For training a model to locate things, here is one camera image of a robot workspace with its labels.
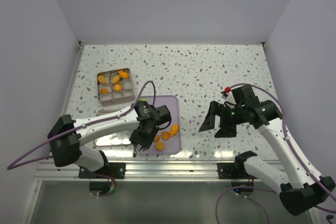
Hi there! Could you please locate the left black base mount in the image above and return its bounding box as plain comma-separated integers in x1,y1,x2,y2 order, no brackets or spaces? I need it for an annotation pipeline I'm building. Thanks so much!
78,162,126,179

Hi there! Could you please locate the cookie tin with liners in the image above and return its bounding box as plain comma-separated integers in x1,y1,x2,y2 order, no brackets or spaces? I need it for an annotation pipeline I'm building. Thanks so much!
96,68,135,106

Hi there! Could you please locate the lavender plastic tray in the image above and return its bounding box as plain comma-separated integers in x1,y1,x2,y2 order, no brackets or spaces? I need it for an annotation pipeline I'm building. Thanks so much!
138,95,181,156

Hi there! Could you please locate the orange fish cookie top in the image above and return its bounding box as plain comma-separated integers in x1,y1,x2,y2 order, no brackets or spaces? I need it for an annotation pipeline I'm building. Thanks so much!
118,69,130,80

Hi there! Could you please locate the aluminium front rail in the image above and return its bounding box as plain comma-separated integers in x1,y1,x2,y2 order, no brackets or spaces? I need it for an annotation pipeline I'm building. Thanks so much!
34,161,219,182

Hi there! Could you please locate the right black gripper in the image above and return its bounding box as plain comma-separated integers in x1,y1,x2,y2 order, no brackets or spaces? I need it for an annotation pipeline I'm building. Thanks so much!
199,100,246,138

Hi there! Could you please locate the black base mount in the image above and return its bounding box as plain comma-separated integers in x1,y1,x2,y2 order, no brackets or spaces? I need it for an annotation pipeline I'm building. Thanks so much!
217,151,257,179
78,162,126,179

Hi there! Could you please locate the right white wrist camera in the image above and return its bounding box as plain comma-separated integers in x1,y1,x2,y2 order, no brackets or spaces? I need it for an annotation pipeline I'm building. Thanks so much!
222,87,236,108

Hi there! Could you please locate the orange rosette cookie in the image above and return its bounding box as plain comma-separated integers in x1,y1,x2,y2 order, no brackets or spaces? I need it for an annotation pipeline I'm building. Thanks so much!
154,135,160,142

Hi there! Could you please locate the orange fish cookie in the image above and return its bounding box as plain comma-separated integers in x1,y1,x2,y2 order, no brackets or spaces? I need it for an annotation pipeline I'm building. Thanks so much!
170,124,179,136
118,69,130,80

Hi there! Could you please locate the orange leaf cookie bottom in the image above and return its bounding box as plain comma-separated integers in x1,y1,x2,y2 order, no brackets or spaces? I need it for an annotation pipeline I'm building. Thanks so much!
155,142,165,151

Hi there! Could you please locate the purple cable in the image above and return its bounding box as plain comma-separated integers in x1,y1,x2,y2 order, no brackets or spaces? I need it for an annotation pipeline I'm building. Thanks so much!
6,80,156,197
215,83,336,224

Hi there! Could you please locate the orange fish cookie right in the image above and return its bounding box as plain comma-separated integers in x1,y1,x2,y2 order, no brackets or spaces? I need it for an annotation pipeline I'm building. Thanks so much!
170,124,179,136

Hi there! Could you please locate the orange chip cookie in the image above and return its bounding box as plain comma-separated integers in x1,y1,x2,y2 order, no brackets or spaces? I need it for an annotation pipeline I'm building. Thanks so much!
161,132,171,141

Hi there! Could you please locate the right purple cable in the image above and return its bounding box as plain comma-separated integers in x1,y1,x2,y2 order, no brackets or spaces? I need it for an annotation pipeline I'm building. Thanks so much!
215,83,336,224

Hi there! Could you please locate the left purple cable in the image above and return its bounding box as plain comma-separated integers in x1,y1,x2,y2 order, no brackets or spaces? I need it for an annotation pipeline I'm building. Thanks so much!
6,80,156,197

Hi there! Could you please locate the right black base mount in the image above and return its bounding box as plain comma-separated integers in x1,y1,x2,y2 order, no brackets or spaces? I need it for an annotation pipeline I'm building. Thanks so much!
217,151,257,179

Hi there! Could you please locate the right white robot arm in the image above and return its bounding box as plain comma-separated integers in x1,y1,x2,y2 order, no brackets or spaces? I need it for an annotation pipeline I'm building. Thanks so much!
199,83,335,216

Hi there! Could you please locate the orange shell cookie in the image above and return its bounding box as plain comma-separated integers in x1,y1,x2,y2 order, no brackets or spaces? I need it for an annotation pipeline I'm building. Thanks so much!
113,83,122,92

